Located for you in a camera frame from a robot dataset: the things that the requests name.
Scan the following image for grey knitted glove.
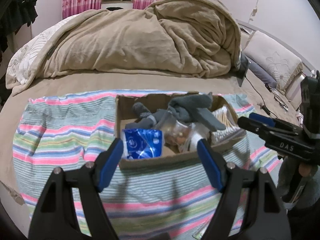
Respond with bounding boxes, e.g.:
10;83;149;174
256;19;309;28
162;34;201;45
168;93;226;132

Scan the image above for grey dotted sock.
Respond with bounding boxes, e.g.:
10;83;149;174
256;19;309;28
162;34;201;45
125;102;167;129

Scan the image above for black charging cable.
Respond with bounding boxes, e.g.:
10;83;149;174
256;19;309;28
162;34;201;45
245;76;278;118

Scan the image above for black tablet device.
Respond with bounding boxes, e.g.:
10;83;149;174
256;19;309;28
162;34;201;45
236;53;251;87

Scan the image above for black hanging clothes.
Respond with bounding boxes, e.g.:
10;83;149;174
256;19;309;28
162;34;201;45
1;0;37;52

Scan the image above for cotton swab bag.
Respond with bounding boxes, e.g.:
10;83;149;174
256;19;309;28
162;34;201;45
211;105;246;145

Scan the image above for brown cardboard box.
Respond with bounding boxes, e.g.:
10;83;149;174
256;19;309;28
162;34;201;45
114;90;244;170

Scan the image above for beige floral pillow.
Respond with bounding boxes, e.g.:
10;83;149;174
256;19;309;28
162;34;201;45
244;31;303;93

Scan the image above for beige plush blanket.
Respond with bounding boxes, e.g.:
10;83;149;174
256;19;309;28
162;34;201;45
32;0;242;79

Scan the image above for white floral quilt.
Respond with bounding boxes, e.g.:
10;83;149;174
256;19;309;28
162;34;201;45
5;14;77;89

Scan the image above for clear snack zip bag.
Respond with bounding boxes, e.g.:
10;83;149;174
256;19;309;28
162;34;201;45
160;115;196;153

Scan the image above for blue tissue packet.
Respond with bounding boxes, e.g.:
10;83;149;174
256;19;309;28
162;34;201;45
121;128;164;160

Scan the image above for striped colourful towel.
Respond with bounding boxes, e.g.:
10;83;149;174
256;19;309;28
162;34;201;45
11;89;283;240

